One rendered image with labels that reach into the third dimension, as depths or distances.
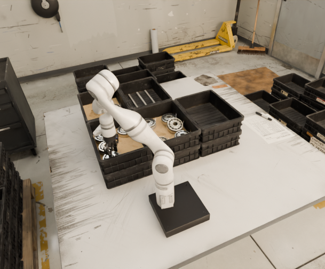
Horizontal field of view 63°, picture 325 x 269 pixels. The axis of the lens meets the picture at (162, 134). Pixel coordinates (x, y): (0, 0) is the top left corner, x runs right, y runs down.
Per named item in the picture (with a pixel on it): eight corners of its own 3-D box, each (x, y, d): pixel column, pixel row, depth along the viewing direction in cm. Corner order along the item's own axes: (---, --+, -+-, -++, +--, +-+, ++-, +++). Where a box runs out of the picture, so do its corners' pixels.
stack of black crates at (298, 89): (313, 115, 291) (323, 87, 270) (292, 122, 282) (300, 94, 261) (286, 98, 320) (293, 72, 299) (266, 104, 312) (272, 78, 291)
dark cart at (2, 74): (40, 156, 283) (5, 79, 227) (-6, 169, 270) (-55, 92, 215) (38, 126, 327) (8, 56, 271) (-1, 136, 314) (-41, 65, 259)
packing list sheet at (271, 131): (297, 135, 179) (297, 134, 179) (269, 145, 173) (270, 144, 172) (264, 111, 203) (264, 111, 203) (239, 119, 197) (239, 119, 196)
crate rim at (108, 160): (153, 149, 145) (153, 145, 143) (100, 166, 137) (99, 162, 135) (132, 112, 174) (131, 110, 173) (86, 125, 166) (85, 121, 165)
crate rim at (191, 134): (201, 133, 153) (202, 130, 151) (153, 149, 145) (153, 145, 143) (173, 102, 182) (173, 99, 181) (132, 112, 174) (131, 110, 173)
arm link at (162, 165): (172, 162, 111) (172, 189, 122) (174, 147, 118) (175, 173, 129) (150, 160, 112) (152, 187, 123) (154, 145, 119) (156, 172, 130)
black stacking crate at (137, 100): (173, 113, 188) (173, 99, 181) (134, 124, 180) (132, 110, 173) (153, 89, 218) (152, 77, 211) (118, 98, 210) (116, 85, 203)
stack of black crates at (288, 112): (315, 147, 250) (327, 117, 229) (291, 156, 242) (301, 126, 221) (284, 124, 279) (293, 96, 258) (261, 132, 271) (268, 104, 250)
